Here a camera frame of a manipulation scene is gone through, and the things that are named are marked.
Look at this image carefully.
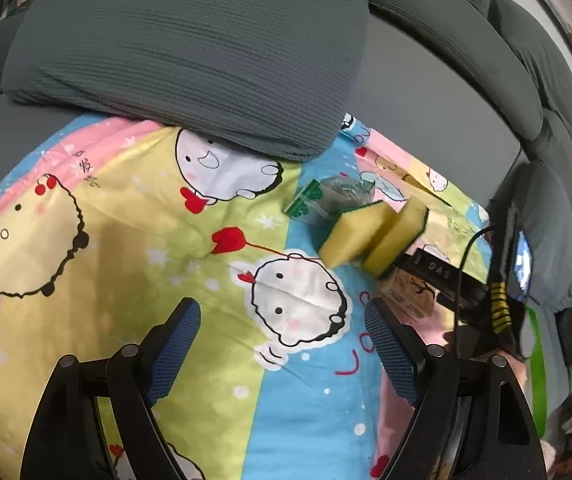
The tissue pack with tree print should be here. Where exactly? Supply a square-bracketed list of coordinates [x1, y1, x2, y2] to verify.
[380, 268, 437, 321]

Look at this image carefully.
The yellow green scouring sponge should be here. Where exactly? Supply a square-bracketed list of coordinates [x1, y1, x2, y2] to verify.
[362, 196, 429, 278]

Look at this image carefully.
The bagged steel wool small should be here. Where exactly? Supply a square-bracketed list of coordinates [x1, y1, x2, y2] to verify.
[285, 174, 375, 226]

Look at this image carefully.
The green cardboard box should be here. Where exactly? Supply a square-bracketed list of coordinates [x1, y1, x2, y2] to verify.
[524, 308, 548, 438]

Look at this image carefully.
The person's right hand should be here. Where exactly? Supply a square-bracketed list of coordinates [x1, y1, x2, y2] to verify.
[442, 326, 527, 382]

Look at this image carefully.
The grey pillow right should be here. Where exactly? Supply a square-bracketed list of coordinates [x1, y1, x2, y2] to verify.
[513, 162, 572, 312]

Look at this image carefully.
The colourful cartoon bedsheet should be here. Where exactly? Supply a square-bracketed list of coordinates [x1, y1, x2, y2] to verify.
[0, 115, 490, 479]

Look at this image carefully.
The grey padded headboard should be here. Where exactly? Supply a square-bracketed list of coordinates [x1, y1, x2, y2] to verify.
[285, 0, 572, 141]

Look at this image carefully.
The grey ribbed pillow left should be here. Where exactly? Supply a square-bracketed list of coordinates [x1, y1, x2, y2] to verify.
[2, 0, 369, 160]

